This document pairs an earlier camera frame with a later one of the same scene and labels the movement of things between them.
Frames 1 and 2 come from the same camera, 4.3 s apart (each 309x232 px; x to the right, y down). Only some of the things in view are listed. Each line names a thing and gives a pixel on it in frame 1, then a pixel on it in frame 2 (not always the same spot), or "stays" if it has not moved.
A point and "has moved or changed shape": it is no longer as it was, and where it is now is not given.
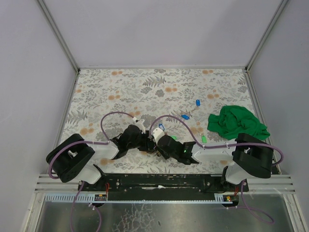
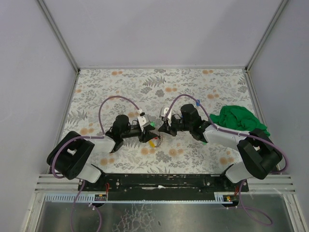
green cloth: [234, 120] stays
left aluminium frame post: [53, 26] stays
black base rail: [164, 183] stays
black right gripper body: [159, 149] to [170, 125]
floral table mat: [148, 121] stays
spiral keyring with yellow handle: [158, 152] has moved or changed shape
